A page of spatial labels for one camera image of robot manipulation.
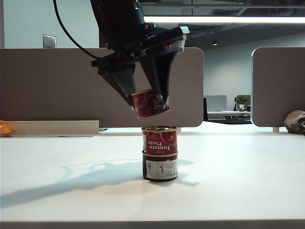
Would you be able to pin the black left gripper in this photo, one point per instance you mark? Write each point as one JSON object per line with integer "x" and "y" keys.
{"x": 147, "y": 45}

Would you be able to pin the red tomato paste can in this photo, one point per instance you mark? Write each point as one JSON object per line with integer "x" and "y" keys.
{"x": 160, "y": 168}
{"x": 145, "y": 105}
{"x": 160, "y": 140}

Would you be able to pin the white divider foot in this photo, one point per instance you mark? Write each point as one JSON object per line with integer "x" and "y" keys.
{"x": 276, "y": 130}
{"x": 178, "y": 130}

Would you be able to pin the grey background desk screen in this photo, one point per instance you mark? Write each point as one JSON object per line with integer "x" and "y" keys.
{"x": 215, "y": 103}

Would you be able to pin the black ceiling spotlight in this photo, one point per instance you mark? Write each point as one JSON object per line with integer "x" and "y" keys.
{"x": 215, "y": 43}

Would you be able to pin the wide brown desk divider panel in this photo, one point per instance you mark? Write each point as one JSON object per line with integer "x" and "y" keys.
{"x": 47, "y": 86}

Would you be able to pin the white background desk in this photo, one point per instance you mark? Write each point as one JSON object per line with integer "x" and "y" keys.
{"x": 228, "y": 114}

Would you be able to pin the long ceiling light strip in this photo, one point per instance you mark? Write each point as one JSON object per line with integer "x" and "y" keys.
{"x": 226, "y": 19}

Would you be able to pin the green potted plant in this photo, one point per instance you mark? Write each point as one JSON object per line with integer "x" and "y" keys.
{"x": 242, "y": 101}

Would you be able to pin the narrow brown desk divider panel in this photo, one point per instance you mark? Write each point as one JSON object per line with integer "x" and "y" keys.
{"x": 278, "y": 86}

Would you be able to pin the orange round object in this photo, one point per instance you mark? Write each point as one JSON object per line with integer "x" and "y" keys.
{"x": 4, "y": 128}

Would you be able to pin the brown crumpled bag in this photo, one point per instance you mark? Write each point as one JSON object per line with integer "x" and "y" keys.
{"x": 294, "y": 122}

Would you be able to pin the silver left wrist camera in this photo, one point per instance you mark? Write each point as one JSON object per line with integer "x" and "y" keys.
{"x": 184, "y": 35}

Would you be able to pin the metal wall switch plate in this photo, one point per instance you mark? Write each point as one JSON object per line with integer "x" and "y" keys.
{"x": 49, "y": 41}

